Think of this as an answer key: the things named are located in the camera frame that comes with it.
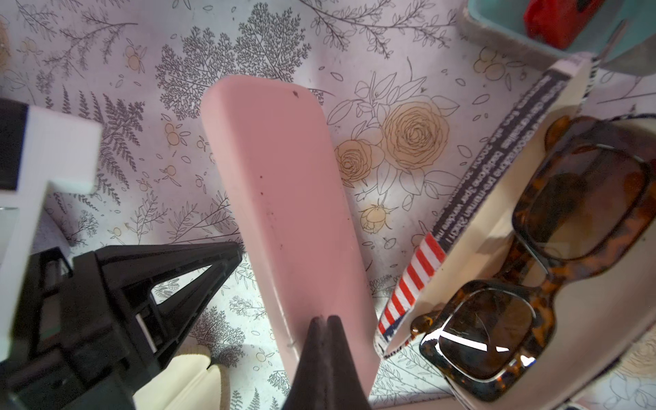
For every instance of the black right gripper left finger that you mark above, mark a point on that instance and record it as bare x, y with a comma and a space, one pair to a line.
89, 333

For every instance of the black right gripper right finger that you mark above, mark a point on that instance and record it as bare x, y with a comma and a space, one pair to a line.
326, 377

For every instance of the pink glasses case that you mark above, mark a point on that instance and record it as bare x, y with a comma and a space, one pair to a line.
276, 162

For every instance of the newspaper print glasses case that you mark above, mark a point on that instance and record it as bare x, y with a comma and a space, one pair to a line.
600, 321

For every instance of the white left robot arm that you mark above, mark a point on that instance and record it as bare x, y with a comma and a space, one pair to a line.
41, 151

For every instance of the tan woven glasses case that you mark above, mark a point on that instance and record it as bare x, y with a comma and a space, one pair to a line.
190, 381

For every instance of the grey case teal lining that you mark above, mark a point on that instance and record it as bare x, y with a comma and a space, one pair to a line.
622, 34

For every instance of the tortoiseshell sunglasses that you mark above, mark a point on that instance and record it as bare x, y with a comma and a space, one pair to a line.
587, 204

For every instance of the red sunglasses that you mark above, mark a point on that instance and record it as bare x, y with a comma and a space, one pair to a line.
558, 22

